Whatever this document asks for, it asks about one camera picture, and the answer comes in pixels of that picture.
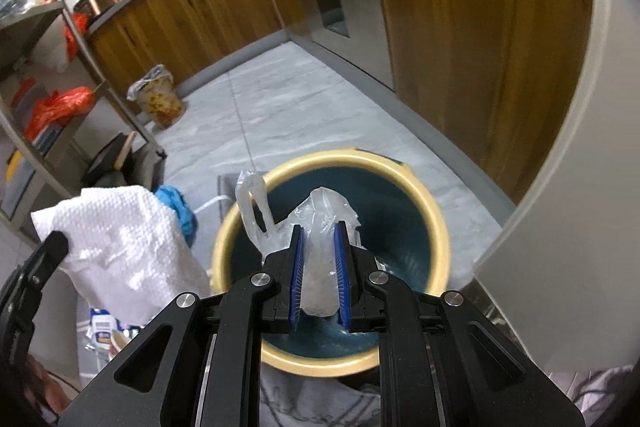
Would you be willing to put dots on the clear plastic bag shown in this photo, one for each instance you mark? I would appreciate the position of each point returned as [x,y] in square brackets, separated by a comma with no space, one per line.
[320,227]

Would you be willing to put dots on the blue and white packet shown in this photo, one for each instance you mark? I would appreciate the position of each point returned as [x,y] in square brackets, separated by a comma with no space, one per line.
[102,324]

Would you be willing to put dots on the tall wooden cabinet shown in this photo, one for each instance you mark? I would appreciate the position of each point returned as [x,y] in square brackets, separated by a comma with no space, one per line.
[475,32]

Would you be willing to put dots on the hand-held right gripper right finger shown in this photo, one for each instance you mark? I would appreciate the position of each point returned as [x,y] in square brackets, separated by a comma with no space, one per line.
[342,279]

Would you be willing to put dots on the large orange plastic bag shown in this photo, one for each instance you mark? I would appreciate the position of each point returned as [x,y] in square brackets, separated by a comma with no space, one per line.
[60,104]

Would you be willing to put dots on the blue crumpled cloth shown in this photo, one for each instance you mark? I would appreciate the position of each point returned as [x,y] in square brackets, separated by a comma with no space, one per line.
[176,209]

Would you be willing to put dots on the copper pot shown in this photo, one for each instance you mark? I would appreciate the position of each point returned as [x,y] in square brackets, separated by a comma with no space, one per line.
[95,2]

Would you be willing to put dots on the metal shelf rack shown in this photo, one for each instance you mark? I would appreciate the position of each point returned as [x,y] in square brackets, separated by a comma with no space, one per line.
[30,21]

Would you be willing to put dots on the wooden base cabinets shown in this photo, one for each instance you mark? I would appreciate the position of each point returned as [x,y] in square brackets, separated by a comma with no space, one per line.
[200,7]

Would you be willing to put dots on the grey marbled cloth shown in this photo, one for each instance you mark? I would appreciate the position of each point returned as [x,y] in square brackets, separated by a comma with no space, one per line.
[320,402]

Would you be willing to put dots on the person's left hand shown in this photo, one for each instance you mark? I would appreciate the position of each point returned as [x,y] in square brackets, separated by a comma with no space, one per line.
[47,387]

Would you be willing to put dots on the yellow rimmed teal waste bin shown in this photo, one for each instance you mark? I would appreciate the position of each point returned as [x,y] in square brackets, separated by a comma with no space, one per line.
[400,217]

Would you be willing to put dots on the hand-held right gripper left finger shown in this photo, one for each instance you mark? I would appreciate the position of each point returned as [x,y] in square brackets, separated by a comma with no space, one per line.
[297,279]

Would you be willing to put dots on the patterned bin with bag liner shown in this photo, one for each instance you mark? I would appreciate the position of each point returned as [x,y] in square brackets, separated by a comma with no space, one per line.
[159,102]

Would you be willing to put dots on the white paper towel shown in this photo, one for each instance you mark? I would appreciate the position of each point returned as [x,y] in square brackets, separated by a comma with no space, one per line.
[115,247]

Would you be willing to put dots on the small orange plastic bag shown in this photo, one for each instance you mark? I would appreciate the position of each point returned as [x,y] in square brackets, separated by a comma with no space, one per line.
[76,32]

